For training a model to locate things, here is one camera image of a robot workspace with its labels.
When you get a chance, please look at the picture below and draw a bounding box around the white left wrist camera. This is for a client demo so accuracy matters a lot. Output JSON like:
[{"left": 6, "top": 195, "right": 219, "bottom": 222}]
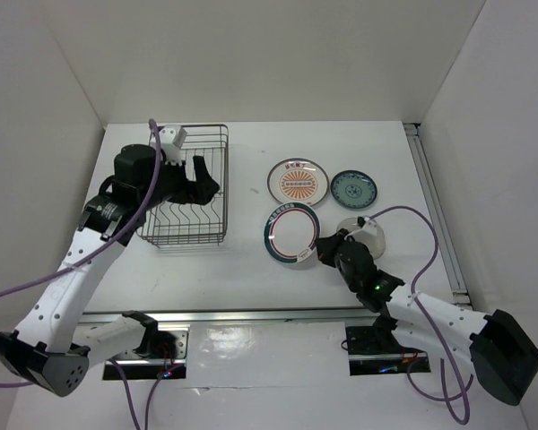
[{"left": 158, "top": 125, "right": 187, "bottom": 166}]

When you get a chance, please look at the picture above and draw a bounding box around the metal wire dish rack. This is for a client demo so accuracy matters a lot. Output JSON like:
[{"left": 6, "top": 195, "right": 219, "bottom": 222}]
[{"left": 137, "top": 124, "right": 230, "bottom": 249}]

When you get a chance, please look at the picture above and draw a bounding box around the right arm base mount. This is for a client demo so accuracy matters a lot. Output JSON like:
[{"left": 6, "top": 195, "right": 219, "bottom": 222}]
[{"left": 341, "top": 326, "right": 431, "bottom": 376}]

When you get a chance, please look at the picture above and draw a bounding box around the green red rimmed plate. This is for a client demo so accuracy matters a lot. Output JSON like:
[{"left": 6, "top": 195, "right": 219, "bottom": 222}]
[{"left": 263, "top": 202, "right": 321, "bottom": 265}]

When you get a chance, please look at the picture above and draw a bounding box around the orange sunburst plate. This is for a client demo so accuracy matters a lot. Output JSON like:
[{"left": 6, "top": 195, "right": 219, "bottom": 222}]
[{"left": 266, "top": 158, "right": 329, "bottom": 206}]

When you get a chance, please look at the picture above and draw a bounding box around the aluminium side rail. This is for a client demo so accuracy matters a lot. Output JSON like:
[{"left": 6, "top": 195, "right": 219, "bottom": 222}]
[{"left": 403, "top": 123, "right": 473, "bottom": 310}]

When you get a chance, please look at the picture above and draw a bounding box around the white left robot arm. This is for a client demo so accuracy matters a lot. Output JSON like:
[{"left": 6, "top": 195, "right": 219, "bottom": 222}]
[{"left": 0, "top": 144, "right": 220, "bottom": 397}]

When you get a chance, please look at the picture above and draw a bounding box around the aluminium front rail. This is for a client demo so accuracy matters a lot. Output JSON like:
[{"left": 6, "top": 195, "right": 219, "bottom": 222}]
[{"left": 78, "top": 305, "right": 386, "bottom": 327}]

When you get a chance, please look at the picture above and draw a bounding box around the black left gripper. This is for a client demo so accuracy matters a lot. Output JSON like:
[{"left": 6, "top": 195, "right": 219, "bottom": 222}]
[{"left": 140, "top": 151, "right": 220, "bottom": 210}]

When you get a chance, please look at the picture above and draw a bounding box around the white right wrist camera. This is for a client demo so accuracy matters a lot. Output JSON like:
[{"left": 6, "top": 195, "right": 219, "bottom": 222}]
[{"left": 346, "top": 216, "right": 377, "bottom": 243}]

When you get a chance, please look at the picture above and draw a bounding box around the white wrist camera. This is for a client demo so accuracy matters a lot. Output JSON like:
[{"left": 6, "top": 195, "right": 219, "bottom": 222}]
[
  {"left": 346, "top": 216, "right": 377, "bottom": 243},
  {"left": 158, "top": 125, "right": 187, "bottom": 166}
]

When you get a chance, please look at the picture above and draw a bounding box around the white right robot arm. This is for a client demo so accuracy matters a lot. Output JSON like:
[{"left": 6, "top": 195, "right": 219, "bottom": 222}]
[{"left": 316, "top": 234, "right": 538, "bottom": 406}]

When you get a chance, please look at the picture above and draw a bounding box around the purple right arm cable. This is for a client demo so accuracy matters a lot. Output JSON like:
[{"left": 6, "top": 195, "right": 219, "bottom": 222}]
[{"left": 367, "top": 205, "right": 474, "bottom": 425}]

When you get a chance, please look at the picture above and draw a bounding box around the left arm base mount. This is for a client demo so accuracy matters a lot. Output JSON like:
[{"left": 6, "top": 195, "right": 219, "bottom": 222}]
[{"left": 115, "top": 325, "right": 189, "bottom": 381}]

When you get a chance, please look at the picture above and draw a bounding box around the small blue patterned plate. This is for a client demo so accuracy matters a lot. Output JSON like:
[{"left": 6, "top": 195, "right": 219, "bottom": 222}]
[{"left": 330, "top": 170, "right": 378, "bottom": 210}]

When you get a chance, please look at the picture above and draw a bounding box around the small beige speckled dish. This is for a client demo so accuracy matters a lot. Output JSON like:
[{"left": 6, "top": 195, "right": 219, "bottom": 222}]
[{"left": 336, "top": 216, "right": 386, "bottom": 260}]

